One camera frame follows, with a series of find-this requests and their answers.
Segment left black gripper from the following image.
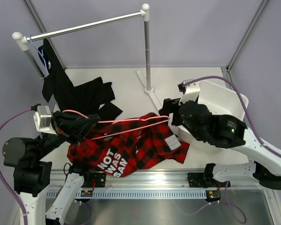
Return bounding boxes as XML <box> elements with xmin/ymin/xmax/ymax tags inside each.
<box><xmin>33</xmin><ymin>110</ymin><xmax>100</xmax><ymax>161</ymax></box>

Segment pink clothes hanger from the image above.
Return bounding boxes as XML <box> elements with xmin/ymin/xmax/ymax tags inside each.
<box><xmin>62</xmin><ymin>109</ymin><xmax>170</xmax><ymax>141</ymax></box>

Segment red black plaid shirt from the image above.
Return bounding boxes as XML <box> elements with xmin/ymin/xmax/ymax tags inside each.
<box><xmin>67</xmin><ymin>124</ymin><xmax>189</xmax><ymax>177</ymax></box>

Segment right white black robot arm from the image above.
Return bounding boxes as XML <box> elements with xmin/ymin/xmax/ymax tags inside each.
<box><xmin>159</xmin><ymin>98</ymin><xmax>281</xmax><ymax>190</ymax></box>

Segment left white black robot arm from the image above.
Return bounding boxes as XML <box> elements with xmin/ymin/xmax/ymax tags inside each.
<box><xmin>2</xmin><ymin>106</ymin><xmax>100</xmax><ymax>225</ymax></box>

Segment blue clothes hanger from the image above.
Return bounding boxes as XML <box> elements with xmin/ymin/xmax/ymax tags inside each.
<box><xmin>30</xmin><ymin>41</ymin><xmax>50</xmax><ymax>75</ymax></box>

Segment white plastic basket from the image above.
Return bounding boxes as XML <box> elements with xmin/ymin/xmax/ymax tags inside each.
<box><xmin>177</xmin><ymin>80</ymin><xmax>245</xmax><ymax>154</ymax></box>

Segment silver white clothes rack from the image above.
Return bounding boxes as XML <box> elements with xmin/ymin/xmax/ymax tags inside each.
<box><xmin>12</xmin><ymin>3</ymin><xmax>162</xmax><ymax>110</ymax></box>

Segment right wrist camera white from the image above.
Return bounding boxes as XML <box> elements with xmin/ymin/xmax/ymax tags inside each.
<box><xmin>177</xmin><ymin>79</ymin><xmax>200</xmax><ymax>105</ymax></box>

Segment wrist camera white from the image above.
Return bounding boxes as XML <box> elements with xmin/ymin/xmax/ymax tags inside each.
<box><xmin>33</xmin><ymin>105</ymin><xmax>56</xmax><ymax>135</ymax></box>
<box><xmin>177</xmin><ymin>79</ymin><xmax>200</xmax><ymax>105</ymax></box>

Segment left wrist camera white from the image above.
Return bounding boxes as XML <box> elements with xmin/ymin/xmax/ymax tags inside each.
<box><xmin>33</xmin><ymin>105</ymin><xmax>56</xmax><ymax>135</ymax></box>

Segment aluminium mounting rail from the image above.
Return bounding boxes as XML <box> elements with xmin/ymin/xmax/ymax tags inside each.
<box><xmin>20</xmin><ymin>170</ymin><xmax>276</xmax><ymax>190</ymax></box>

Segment slotted cable duct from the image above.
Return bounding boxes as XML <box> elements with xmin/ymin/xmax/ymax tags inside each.
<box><xmin>42</xmin><ymin>189</ymin><xmax>208</xmax><ymax>200</ymax></box>

